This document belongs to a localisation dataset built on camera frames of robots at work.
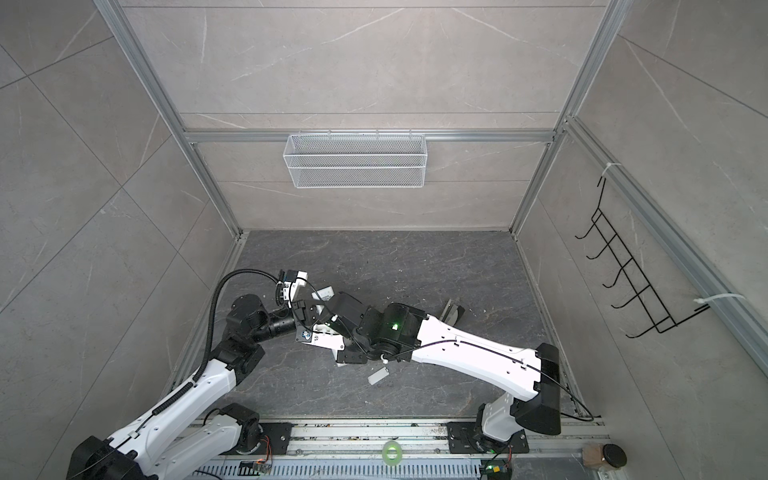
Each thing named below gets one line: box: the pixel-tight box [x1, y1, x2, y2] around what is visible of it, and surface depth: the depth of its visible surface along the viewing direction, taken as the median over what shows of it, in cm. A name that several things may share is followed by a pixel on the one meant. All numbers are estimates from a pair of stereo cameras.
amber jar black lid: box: [582, 443, 627, 468], surface depth 65 cm
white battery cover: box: [367, 366, 390, 385], surface depth 85 cm
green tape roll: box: [382, 440, 403, 466], surface depth 73 cm
